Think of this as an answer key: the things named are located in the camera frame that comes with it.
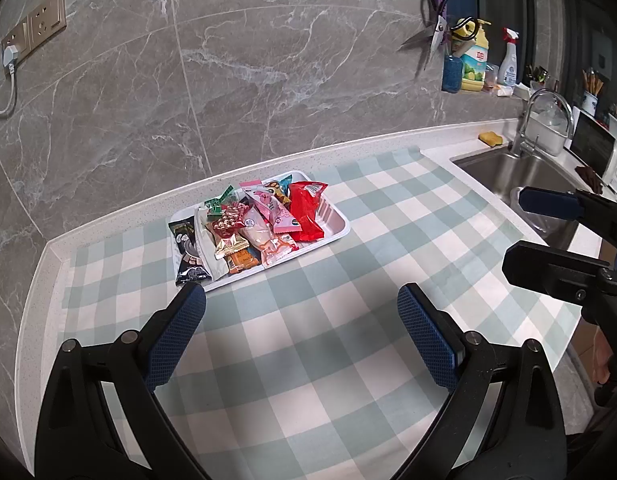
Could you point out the white snack packet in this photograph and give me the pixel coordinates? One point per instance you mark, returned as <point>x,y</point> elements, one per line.
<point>208,255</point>

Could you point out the red snack packet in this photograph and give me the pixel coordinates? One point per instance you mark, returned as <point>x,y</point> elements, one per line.
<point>306,210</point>

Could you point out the person's right hand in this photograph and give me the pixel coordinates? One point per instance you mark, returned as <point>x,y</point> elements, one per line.
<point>600,360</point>

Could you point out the red heart pattern packet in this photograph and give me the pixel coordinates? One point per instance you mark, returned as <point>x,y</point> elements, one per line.
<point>228,222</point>

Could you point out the green snack packet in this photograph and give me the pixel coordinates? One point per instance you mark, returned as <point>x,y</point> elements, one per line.
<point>219,202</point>

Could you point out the person's dark clothing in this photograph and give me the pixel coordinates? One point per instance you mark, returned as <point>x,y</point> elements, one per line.
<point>598,450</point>

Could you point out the blue white chopstick holder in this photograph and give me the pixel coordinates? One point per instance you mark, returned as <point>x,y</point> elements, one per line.
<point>589,102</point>

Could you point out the black snack packet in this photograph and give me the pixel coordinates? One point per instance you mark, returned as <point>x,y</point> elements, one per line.
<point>188,255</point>

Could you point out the yellow dish soap bottle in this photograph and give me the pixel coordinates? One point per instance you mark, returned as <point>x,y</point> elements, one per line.
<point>476,70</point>

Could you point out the white spray bottle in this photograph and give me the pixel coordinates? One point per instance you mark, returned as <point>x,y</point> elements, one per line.
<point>508,67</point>

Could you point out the pink snack packet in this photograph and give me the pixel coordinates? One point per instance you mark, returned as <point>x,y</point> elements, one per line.
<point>273,207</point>

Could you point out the dark brown cloth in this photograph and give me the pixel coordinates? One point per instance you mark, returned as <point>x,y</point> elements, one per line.
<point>590,179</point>

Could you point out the blue cup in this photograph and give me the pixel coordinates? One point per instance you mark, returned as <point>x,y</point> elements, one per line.
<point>452,75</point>

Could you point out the steel sink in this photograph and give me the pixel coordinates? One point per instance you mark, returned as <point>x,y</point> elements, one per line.
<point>493,175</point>

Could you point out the gold bread packet red label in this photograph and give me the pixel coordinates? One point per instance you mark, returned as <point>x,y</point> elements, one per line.
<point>231,246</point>

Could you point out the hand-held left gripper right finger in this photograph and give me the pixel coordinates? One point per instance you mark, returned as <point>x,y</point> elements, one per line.
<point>428,340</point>

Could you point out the hanging scissors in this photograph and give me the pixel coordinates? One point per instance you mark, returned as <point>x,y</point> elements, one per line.
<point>440,27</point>

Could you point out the orange snack packet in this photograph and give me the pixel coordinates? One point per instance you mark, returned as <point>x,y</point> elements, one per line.
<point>243,261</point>

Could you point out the white dish basket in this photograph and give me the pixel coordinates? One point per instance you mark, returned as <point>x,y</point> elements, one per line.
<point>550,140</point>

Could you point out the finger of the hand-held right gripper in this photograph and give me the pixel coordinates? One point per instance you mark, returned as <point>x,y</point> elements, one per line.
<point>548,270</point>
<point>548,202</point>

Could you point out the clear bun packet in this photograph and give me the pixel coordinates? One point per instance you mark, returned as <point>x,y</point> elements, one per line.
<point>253,230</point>

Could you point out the yellow sponge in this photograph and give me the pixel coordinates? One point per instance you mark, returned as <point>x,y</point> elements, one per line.
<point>491,138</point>

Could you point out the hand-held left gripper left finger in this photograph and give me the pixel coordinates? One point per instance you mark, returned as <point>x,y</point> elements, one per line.
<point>173,335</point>

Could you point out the steel faucet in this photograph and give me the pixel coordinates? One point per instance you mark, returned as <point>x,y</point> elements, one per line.
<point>517,145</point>

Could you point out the white microwave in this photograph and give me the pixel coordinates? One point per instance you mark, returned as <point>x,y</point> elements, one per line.
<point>593,142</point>

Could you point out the small jar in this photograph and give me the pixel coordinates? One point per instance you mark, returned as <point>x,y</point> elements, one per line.
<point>491,80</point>

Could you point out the gold wall socket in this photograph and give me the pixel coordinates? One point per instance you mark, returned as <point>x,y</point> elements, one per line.
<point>46,22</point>

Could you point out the white plastic tray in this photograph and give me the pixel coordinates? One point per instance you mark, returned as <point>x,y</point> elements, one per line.
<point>333,225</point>

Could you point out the panda print snack packet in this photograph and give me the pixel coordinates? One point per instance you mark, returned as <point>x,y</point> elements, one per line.
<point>281,189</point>

